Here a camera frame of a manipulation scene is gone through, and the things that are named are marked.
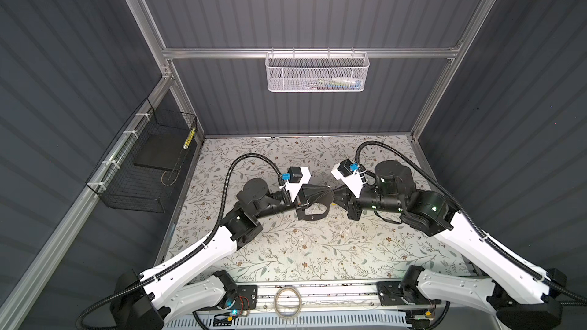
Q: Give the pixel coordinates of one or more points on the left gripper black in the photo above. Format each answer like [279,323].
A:
[299,197]

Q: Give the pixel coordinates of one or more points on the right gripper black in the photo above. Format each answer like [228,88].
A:
[351,202]

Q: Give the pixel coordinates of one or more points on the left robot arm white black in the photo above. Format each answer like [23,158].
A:
[172,293]

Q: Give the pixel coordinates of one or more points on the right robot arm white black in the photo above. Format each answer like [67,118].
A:
[512,291]

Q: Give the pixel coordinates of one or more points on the items in white basket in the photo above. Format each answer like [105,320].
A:
[343,84]

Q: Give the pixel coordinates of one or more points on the tape roll clear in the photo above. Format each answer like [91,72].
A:
[287,302]

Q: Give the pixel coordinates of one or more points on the yellow marker in black basket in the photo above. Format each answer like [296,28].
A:
[189,138]

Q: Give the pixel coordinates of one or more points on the black pad in basket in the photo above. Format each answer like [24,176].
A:
[161,152]

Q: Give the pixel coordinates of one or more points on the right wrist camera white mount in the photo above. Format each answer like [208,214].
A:
[351,174]

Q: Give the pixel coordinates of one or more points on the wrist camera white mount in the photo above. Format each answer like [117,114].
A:
[351,174]
[292,182]

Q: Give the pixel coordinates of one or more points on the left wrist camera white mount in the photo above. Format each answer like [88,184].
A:
[292,182]

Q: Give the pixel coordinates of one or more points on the white wire mesh basket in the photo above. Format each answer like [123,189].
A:
[286,71]

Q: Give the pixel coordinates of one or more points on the black wire basket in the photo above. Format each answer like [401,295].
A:
[121,185]

